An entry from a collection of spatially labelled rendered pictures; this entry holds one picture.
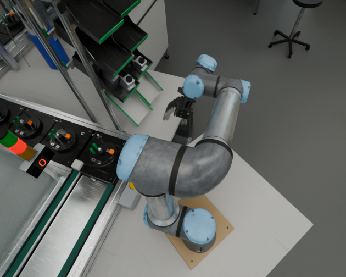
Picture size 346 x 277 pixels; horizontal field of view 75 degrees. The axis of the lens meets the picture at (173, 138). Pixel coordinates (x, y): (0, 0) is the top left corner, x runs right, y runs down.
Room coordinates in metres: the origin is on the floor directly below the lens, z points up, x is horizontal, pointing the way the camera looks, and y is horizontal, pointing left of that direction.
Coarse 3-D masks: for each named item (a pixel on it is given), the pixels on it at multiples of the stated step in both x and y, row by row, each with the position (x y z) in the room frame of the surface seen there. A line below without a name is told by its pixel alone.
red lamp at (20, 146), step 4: (20, 140) 0.46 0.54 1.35; (16, 144) 0.44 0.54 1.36; (20, 144) 0.44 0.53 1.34; (24, 144) 0.45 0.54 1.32; (8, 148) 0.42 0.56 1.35; (12, 148) 0.42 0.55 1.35; (16, 148) 0.43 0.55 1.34; (20, 148) 0.43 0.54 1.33; (24, 148) 0.44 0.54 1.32; (16, 152) 0.42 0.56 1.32; (20, 152) 0.43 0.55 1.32
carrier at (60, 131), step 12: (60, 120) 0.82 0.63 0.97; (48, 132) 0.75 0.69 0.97; (60, 132) 0.72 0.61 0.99; (72, 132) 0.71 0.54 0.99; (48, 144) 0.67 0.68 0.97; (60, 144) 0.65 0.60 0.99; (72, 144) 0.64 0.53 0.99; (84, 144) 0.64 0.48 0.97; (60, 156) 0.59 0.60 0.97; (72, 156) 0.58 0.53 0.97
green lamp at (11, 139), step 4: (8, 132) 0.45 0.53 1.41; (8, 136) 0.44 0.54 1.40; (12, 136) 0.45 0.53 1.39; (16, 136) 0.46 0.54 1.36; (0, 140) 0.42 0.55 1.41; (4, 140) 0.43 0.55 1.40; (8, 140) 0.43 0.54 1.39; (12, 140) 0.44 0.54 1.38; (16, 140) 0.45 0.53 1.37; (4, 144) 0.42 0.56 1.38; (8, 144) 0.43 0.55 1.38; (12, 144) 0.43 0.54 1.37
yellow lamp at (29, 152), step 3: (27, 147) 0.45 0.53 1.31; (30, 147) 0.46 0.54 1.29; (27, 150) 0.44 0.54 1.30; (30, 150) 0.45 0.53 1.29; (33, 150) 0.46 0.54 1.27; (21, 153) 0.43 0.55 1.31; (24, 153) 0.43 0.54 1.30; (27, 153) 0.43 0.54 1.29; (30, 153) 0.44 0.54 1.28; (33, 153) 0.44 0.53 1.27; (21, 156) 0.42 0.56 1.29; (24, 156) 0.42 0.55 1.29; (27, 156) 0.43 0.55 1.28; (30, 156) 0.43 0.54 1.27; (24, 159) 0.42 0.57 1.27; (27, 159) 0.42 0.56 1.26
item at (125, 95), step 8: (72, 56) 0.84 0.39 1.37; (80, 64) 0.83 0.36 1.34; (96, 72) 0.84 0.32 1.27; (120, 72) 0.86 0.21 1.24; (104, 80) 0.81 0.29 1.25; (136, 80) 0.81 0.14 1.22; (104, 88) 0.77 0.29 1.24; (112, 88) 0.77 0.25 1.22; (120, 88) 0.78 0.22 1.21; (120, 96) 0.74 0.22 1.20; (128, 96) 0.73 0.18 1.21
